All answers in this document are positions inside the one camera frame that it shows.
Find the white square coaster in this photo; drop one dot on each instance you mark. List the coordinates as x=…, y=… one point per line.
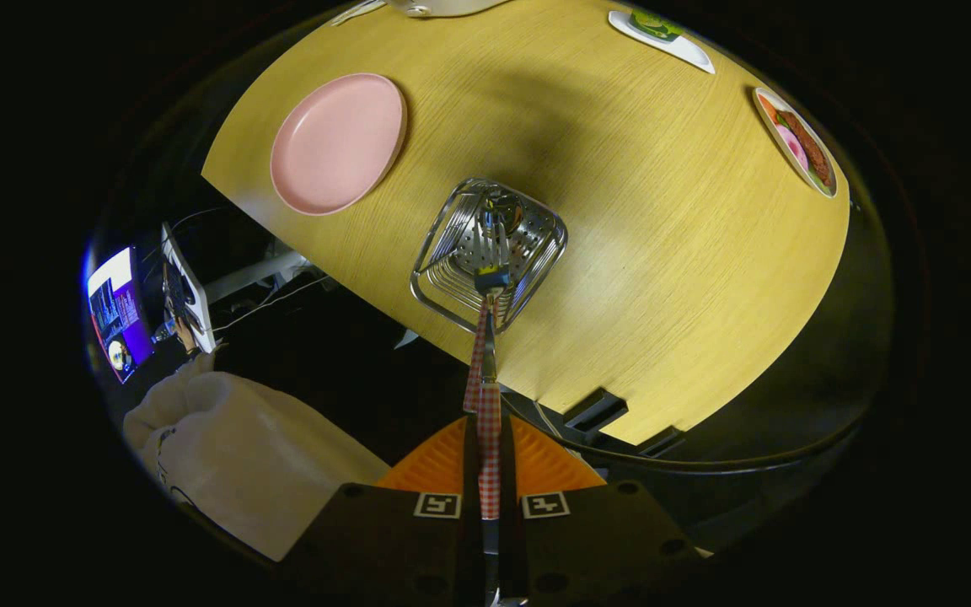
x=688, y=52

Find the white tray with beans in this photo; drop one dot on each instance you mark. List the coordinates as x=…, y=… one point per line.
x=359, y=10

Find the small plate with food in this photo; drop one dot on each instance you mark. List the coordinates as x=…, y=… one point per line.
x=797, y=143

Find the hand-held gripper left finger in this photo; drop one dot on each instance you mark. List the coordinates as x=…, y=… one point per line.
x=471, y=539

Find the dark table bracket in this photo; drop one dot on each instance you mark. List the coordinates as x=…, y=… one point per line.
x=597, y=410
x=662, y=440

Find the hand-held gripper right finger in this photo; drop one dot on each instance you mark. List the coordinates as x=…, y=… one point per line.
x=509, y=539

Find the computer monitor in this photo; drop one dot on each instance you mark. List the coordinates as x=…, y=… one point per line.
x=119, y=316

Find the white plate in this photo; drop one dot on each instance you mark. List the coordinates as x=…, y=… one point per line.
x=443, y=7

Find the pink round plate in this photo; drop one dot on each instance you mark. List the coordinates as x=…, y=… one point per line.
x=338, y=143

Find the white desk frame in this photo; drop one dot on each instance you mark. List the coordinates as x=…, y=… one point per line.
x=249, y=276

